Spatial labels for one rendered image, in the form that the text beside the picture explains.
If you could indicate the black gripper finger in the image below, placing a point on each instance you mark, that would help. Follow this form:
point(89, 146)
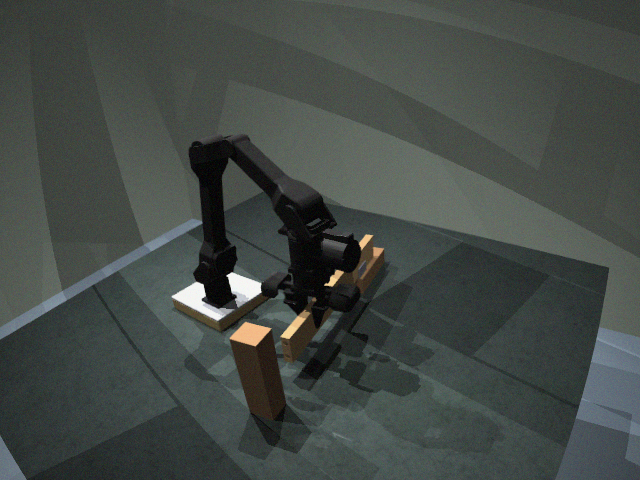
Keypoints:
point(318, 311)
point(298, 305)

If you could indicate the long wooden rail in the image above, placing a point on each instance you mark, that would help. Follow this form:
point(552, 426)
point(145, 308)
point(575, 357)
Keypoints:
point(302, 330)

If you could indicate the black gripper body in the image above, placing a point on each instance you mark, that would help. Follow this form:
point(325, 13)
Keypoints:
point(308, 280)

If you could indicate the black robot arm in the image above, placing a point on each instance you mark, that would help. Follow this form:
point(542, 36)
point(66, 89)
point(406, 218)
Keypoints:
point(295, 203)

